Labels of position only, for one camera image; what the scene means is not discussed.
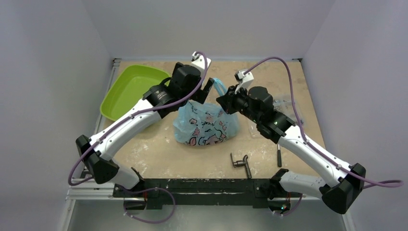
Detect light blue plastic bag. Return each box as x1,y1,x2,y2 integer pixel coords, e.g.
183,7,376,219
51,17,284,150
173,77,240,147

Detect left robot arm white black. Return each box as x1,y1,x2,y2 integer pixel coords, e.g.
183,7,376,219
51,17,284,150
76,57,214,197

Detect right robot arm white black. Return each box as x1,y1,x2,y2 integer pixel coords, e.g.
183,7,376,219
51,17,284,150
216,86,366,214

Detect clear plastic screw box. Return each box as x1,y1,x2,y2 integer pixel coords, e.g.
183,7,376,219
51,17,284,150
248,95,299,139

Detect lime green plastic tray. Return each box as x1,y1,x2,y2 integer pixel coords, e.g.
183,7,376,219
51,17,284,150
100,64,170,121

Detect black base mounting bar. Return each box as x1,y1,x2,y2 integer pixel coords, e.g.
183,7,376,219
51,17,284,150
113,179,300,209

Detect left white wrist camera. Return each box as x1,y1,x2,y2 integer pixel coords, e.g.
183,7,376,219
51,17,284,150
191,51,212,77

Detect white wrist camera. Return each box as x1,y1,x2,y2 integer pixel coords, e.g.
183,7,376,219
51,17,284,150
234,69,254,94
191,51,212,77

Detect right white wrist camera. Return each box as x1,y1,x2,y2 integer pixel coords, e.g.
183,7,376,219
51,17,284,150
234,69,254,94

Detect dark metal clamp bracket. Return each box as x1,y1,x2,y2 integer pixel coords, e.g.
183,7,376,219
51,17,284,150
230,153,252,179

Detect small black-handled hammer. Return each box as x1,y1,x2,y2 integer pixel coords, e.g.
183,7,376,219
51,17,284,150
277,144,282,167

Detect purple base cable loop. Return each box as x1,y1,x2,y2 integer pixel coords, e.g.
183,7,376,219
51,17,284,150
123,186,177,224

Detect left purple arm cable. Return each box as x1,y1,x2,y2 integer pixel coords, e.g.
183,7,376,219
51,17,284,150
67,51,209,187

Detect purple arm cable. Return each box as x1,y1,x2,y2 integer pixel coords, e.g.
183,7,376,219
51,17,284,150
242,56,404,189
67,51,209,187

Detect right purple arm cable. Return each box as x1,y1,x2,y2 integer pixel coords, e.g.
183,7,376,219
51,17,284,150
242,56,404,189

